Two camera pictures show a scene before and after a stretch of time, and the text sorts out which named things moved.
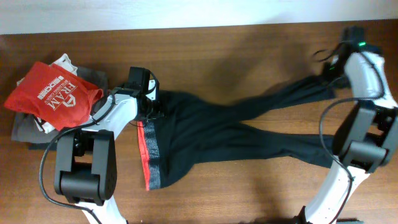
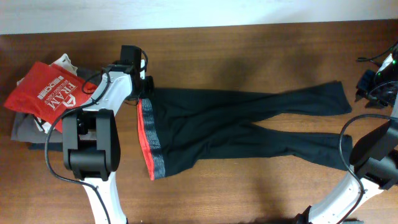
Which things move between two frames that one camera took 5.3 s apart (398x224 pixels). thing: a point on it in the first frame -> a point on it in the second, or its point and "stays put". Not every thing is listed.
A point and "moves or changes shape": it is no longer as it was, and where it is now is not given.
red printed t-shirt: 54,96 stays put
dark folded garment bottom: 44,146 stays put
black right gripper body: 335,74 -> 378,89
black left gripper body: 155,109 -> 146,88
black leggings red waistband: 192,128 moves or changes shape
